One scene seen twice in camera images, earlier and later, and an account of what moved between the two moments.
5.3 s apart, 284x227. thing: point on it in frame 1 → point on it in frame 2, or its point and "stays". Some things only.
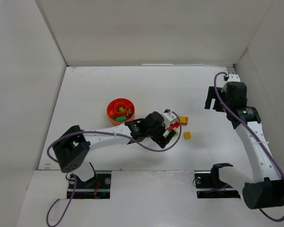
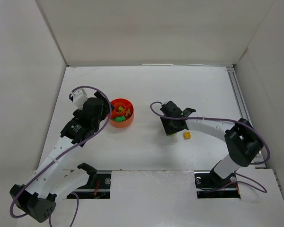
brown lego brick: (128, 112) stays
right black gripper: (217, 100) → (173, 127)
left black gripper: (165, 138) → (104, 101)
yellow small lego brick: (187, 135) stays
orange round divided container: (120, 110) stays
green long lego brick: (120, 118) stays
